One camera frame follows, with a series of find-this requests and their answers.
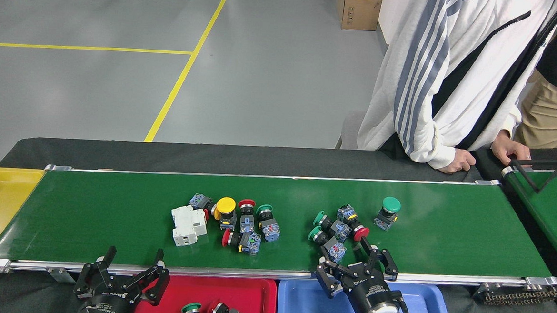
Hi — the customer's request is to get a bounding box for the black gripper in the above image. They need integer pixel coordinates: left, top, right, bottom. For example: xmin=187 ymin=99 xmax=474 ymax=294
xmin=72 ymin=244 xmax=172 ymax=313
xmin=313 ymin=234 xmax=401 ymax=313

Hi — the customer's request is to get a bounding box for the green mushroom button switch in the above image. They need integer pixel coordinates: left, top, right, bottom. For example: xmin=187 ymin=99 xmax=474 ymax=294
xmin=372 ymin=195 xmax=402 ymax=232

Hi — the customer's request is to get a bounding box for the white circuit breaker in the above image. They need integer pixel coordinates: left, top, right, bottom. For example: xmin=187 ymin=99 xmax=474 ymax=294
xmin=169 ymin=204 xmax=209 ymax=249

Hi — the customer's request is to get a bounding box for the blue plastic tray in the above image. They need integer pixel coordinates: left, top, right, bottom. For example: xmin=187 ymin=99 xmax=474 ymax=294
xmin=277 ymin=276 xmax=458 ymax=313

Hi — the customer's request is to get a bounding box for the long green conveyor belt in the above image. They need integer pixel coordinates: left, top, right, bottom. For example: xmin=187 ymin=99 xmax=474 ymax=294
xmin=0 ymin=154 xmax=557 ymax=303

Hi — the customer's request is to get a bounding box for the red plastic tray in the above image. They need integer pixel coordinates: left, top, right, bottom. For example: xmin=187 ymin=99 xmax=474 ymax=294
xmin=132 ymin=272 xmax=278 ymax=313

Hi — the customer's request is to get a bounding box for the green feeder conveyor belt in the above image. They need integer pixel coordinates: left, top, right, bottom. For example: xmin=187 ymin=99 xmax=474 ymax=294
xmin=496 ymin=164 xmax=557 ymax=277

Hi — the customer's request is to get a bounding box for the person's right hand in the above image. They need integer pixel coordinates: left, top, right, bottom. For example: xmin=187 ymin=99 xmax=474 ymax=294
xmin=438 ymin=147 xmax=477 ymax=176

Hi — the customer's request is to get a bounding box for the person's left hand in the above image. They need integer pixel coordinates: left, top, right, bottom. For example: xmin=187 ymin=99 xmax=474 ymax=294
xmin=490 ymin=130 xmax=534 ymax=169

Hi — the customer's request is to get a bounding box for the grey chair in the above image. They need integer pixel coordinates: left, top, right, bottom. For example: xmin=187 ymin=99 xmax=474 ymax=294
xmin=340 ymin=109 xmax=366 ymax=151

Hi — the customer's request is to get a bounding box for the brown cardboard box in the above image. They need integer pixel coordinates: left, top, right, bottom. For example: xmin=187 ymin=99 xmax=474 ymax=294
xmin=334 ymin=0 xmax=384 ymax=32

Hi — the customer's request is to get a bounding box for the red mushroom button switch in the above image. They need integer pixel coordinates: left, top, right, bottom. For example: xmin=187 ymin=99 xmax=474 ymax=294
xmin=335 ymin=203 xmax=372 ymax=243

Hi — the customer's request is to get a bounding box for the yellow mushroom button switch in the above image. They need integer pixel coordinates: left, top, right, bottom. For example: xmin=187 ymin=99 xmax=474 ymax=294
xmin=212 ymin=196 xmax=239 ymax=232

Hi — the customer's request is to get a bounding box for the black conveyor drive chain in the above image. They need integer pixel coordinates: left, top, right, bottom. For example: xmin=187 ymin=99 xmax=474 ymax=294
xmin=473 ymin=281 xmax=557 ymax=309

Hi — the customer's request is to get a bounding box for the black conveyor guide bracket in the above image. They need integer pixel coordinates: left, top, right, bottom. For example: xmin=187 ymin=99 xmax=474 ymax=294
xmin=508 ymin=157 xmax=557 ymax=194

